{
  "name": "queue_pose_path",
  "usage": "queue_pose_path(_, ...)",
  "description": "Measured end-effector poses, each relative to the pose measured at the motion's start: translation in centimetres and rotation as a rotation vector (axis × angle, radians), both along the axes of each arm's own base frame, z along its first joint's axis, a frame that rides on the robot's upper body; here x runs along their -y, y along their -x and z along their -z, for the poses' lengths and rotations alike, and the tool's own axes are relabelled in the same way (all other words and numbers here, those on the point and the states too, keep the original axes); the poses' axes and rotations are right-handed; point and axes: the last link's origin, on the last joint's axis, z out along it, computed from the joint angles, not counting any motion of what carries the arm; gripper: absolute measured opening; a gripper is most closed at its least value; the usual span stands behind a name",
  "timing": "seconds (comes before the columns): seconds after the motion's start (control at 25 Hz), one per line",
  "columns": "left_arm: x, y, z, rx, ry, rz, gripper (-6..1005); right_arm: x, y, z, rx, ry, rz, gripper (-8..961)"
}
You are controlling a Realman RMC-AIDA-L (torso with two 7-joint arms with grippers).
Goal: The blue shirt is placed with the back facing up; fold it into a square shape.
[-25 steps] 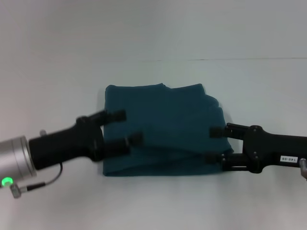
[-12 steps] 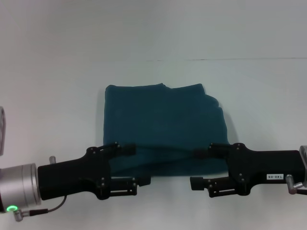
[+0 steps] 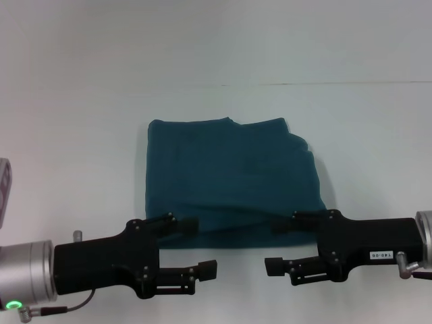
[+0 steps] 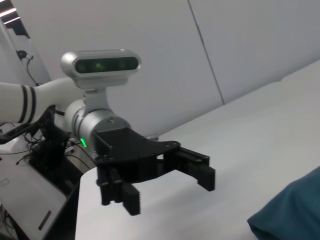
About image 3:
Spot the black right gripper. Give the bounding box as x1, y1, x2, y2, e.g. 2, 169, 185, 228
264, 209, 427, 287

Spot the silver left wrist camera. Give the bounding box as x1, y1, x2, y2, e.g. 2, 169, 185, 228
0, 157, 14, 225

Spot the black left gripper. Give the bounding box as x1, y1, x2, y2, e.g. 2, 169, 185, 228
52, 212, 218, 300

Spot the left wrist cable with plug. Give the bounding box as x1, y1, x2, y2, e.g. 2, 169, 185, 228
16, 229, 97, 321

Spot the teal blue t-shirt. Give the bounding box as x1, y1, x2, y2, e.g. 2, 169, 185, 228
144, 116, 329, 250

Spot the right wrist cable with plug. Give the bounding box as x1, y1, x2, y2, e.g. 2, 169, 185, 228
396, 250, 432, 280

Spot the wrist cable with plug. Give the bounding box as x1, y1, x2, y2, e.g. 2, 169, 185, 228
16, 229, 97, 321
396, 250, 432, 280

